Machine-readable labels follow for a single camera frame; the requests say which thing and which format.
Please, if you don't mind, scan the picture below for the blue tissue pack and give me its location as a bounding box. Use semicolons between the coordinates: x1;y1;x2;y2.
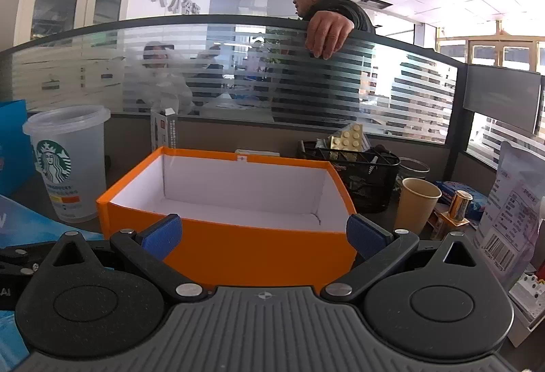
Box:
434;180;488;220

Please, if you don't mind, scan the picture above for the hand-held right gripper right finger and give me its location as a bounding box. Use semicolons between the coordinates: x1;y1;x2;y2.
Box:
321;214;491;305

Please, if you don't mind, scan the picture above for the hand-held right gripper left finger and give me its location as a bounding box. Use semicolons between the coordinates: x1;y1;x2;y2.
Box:
37;214;209;305

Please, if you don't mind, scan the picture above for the clear plastic cup green logo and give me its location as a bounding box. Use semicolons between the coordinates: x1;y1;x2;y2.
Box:
22;105;111;223

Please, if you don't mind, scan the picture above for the white circuit breaker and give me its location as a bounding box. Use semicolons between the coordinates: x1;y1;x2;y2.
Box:
509;265;545;322

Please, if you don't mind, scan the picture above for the white plastic box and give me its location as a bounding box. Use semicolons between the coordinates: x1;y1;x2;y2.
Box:
507;304;545;349

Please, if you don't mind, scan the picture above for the striped glass desk partition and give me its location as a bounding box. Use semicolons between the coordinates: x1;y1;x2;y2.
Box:
0;14;465;145

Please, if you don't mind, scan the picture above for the gold perfume bottle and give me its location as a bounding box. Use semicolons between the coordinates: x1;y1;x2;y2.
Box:
428;190;474;241

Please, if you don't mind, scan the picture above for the white printed pouch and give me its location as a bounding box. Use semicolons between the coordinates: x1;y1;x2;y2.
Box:
473;141;545;292

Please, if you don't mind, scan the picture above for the brown paper cup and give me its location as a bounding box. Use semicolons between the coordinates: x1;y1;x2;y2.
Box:
394;177;443;235

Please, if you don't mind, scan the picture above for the blue paper bag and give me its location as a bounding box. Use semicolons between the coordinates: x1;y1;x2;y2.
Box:
0;99;37;198

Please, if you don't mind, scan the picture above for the blue printed flat box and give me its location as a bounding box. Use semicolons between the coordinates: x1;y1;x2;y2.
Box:
0;195;112;250

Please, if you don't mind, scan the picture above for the small grey carton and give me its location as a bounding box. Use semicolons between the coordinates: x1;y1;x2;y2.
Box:
150;107;177;152

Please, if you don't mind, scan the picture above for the grey partition panel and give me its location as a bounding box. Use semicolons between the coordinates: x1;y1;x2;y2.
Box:
462;63;543;134

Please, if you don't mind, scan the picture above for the clear glass jar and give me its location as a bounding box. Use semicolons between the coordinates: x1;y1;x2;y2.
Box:
398;157;431;182

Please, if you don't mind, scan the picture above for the orange cardboard box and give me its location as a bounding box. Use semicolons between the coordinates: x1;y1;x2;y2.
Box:
96;146;358;290

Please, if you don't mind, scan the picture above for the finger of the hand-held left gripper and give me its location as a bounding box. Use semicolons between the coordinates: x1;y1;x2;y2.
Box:
0;244;55;281

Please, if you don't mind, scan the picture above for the black mesh desk organizer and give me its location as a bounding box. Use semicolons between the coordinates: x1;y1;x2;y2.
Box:
297;140;401;214

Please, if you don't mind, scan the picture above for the pill blister pack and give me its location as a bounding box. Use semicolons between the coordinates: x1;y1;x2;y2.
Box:
328;123;369;152

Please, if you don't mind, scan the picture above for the wooden window frame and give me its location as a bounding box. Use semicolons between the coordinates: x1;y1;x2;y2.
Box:
436;20;545;71

